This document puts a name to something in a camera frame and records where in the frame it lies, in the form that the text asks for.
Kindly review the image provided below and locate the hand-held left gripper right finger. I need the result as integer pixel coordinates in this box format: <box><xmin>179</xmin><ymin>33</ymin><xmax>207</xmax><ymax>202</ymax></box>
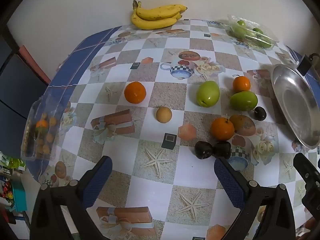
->
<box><xmin>214</xmin><ymin>157</ymin><xmax>297</xmax><ymax>240</ymax></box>

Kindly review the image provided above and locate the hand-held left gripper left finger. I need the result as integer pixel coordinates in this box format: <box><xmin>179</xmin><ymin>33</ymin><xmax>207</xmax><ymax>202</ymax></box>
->
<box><xmin>30</xmin><ymin>155</ymin><xmax>113</xmax><ymax>240</ymax></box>

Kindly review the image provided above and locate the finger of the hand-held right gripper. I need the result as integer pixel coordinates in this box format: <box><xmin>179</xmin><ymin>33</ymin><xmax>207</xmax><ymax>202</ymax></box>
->
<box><xmin>293</xmin><ymin>152</ymin><xmax>320</xmax><ymax>189</ymax></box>

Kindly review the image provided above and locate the dark purple plum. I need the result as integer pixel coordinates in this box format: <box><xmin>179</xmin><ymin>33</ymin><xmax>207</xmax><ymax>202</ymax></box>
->
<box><xmin>212</xmin><ymin>141</ymin><xmax>232</xmax><ymax>159</ymax></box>
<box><xmin>251</xmin><ymin>106</ymin><xmax>267</xmax><ymax>122</ymax></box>
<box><xmin>194</xmin><ymin>141</ymin><xmax>214</xmax><ymax>160</ymax></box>

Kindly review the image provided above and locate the orange mandarin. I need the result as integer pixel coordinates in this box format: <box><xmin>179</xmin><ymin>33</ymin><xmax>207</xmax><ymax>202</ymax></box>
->
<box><xmin>210</xmin><ymin>114</ymin><xmax>235</xmax><ymax>141</ymax></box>
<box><xmin>124</xmin><ymin>81</ymin><xmax>147</xmax><ymax>104</ymax></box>
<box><xmin>232</xmin><ymin>74</ymin><xmax>251</xmax><ymax>92</ymax></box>

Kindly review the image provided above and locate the round metal tray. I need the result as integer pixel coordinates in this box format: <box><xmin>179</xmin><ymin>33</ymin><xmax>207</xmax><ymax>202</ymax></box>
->
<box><xmin>271</xmin><ymin>64</ymin><xmax>320</xmax><ymax>150</ymax></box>

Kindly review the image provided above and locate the green mango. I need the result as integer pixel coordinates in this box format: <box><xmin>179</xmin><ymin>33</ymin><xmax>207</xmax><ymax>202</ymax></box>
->
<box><xmin>229</xmin><ymin>90</ymin><xmax>258</xmax><ymax>112</ymax></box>
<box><xmin>196</xmin><ymin>80</ymin><xmax>220</xmax><ymax>108</ymax></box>

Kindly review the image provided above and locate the small tan round fruit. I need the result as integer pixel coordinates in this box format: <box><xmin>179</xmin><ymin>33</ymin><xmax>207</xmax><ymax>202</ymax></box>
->
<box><xmin>156</xmin><ymin>106</ymin><xmax>173</xmax><ymax>123</ymax></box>

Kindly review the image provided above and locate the cluster of small yellow fruits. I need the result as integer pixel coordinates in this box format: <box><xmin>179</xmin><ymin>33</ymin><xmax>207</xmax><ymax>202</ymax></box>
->
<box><xmin>35</xmin><ymin>112</ymin><xmax>57</xmax><ymax>155</ymax></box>

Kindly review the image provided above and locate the pile of small green fruits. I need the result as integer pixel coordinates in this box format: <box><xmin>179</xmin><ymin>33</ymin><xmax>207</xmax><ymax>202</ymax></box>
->
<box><xmin>231</xmin><ymin>19</ymin><xmax>274</xmax><ymax>48</ymax></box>

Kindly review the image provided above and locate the checkered printed tablecloth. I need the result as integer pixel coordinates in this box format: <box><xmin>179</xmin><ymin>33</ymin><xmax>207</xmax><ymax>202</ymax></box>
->
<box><xmin>21</xmin><ymin>17</ymin><xmax>320</xmax><ymax>240</ymax></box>

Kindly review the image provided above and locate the teal box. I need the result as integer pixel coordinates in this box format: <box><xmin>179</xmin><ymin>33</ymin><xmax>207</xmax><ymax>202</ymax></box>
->
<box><xmin>11</xmin><ymin>180</ymin><xmax>27</xmax><ymax>212</ymax></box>

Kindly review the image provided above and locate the green packet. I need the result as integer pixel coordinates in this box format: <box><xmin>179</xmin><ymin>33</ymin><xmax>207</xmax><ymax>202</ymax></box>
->
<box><xmin>0</xmin><ymin>151</ymin><xmax>27</xmax><ymax>174</ymax></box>

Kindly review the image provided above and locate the clear bag of small fruit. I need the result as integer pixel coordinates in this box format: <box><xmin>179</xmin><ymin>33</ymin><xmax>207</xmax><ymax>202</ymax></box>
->
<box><xmin>20</xmin><ymin>96</ymin><xmax>66</xmax><ymax>161</ymax></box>

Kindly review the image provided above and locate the small black box device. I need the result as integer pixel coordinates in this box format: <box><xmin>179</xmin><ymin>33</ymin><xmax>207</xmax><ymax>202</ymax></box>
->
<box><xmin>296</xmin><ymin>54</ymin><xmax>313</xmax><ymax>77</ymax></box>

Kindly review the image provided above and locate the clear plastic clamshell container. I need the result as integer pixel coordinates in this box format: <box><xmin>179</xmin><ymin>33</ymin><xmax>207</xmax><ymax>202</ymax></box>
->
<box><xmin>226</xmin><ymin>14</ymin><xmax>280</xmax><ymax>49</ymax></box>

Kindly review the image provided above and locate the yellow banana bunch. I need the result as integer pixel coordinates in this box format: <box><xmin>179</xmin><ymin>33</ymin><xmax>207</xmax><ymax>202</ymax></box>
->
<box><xmin>131</xmin><ymin>0</ymin><xmax>188</xmax><ymax>31</ymax></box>

